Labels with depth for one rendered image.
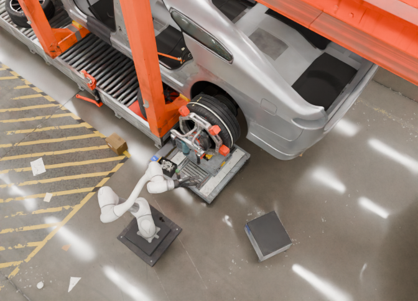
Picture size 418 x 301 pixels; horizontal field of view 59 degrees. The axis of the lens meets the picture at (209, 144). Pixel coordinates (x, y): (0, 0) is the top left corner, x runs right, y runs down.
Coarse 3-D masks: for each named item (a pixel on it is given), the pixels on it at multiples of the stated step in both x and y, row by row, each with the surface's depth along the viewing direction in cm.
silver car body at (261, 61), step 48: (96, 0) 482; (192, 0) 337; (240, 0) 502; (192, 48) 351; (240, 48) 324; (288, 48) 435; (336, 48) 450; (240, 96) 353; (288, 96) 316; (336, 96) 417; (288, 144) 357
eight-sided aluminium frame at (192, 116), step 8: (184, 120) 396; (192, 120) 372; (200, 120) 370; (184, 128) 407; (208, 128) 364; (216, 136) 371; (200, 144) 413; (216, 144) 374; (208, 152) 402; (216, 152) 389
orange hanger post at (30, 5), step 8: (24, 0) 407; (32, 0) 415; (24, 8) 421; (32, 8) 420; (40, 8) 429; (32, 16) 426; (40, 16) 435; (32, 24) 442; (40, 24) 441; (48, 24) 449; (40, 32) 447; (48, 32) 456; (40, 40) 465; (48, 40) 463; (56, 40) 473; (48, 48) 469; (56, 48) 479; (56, 56) 486
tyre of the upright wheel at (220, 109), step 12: (204, 96) 380; (192, 108) 374; (204, 108) 369; (216, 108) 370; (216, 120) 365; (228, 120) 371; (192, 132) 416; (228, 132) 372; (240, 132) 389; (228, 144) 379
